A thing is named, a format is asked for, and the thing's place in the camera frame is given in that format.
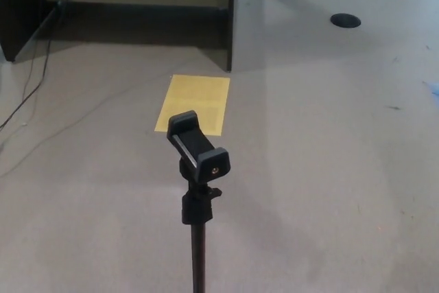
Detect black round floor cover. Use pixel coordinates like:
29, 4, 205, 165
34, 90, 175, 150
330, 13, 362, 28

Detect black floor cable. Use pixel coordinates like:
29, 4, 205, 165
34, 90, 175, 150
0, 0, 73, 129

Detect black tripod with phone holder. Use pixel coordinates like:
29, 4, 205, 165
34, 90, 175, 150
167, 110, 230, 293

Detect dark wooden desk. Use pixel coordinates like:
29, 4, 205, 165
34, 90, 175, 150
0, 0, 243, 73

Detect thin dark floor cable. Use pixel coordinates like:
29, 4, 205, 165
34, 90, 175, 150
0, 37, 39, 132

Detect yellow paper sheet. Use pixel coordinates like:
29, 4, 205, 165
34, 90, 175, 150
154, 74, 231, 135

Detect thin grey floor cable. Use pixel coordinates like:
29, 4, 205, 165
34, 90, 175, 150
0, 73, 174, 178

